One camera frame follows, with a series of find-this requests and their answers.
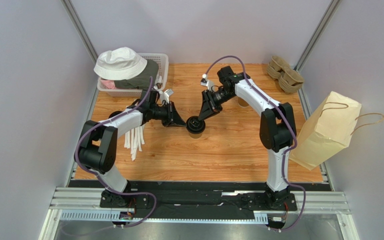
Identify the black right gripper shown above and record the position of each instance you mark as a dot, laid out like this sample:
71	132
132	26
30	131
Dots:
210	101

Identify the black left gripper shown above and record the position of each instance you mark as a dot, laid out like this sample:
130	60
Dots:
173	118

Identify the black plastic cup lid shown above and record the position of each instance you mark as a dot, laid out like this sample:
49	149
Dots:
194	124

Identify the brown paper coffee cup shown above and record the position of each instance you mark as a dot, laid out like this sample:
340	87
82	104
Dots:
195	134

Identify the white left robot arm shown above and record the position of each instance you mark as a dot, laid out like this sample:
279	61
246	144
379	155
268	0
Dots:
96	149

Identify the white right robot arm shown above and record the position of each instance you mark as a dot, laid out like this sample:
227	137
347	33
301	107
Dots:
277	130

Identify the stack of paper cups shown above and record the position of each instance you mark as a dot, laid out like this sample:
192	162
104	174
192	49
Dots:
242	103

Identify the wrapped white straws bundle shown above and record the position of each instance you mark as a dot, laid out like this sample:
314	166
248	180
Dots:
133	140

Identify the olive green cloth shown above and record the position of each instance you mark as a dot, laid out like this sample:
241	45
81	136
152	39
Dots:
141	81

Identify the pink cloth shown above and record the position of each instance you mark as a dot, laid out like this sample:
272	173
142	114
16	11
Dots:
108	84

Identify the white plastic basket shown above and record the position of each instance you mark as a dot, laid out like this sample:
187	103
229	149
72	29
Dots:
162	75

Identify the white bucket hat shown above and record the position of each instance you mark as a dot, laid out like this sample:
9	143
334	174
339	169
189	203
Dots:
119	64

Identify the kraft paper bag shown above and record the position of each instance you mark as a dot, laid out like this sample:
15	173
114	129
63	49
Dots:
328	130

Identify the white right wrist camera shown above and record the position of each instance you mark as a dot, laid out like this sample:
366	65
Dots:
205	82

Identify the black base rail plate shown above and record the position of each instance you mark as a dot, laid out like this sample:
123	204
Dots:
199	200

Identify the aluminium frame rail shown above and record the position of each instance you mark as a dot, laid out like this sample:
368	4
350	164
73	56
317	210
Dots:
83	204

